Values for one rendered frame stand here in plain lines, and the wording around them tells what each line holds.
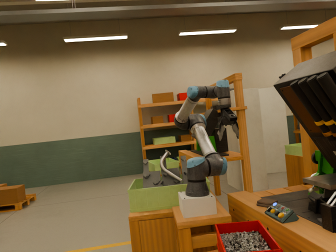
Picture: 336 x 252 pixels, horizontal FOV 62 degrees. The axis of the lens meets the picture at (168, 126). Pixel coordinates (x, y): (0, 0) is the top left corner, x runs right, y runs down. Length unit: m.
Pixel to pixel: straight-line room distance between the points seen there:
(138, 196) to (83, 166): 6.48
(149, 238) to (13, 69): 7.59
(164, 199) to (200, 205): 0.47
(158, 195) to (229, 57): 7.51
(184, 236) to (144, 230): 0.48
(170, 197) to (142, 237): 0.34
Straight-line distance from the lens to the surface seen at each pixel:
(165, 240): 2.17
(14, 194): 6.52
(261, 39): 9.85
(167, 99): 8.01
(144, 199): 2.17
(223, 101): 1.69
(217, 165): 1.82
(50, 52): 8.95
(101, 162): 8.51
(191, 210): 1.76
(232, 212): 2.02
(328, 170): 1.53
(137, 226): 2.14
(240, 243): 1.33
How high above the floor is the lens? 1.43
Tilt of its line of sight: 1 degrees down
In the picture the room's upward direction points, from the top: 6 degrees counter-clockwise
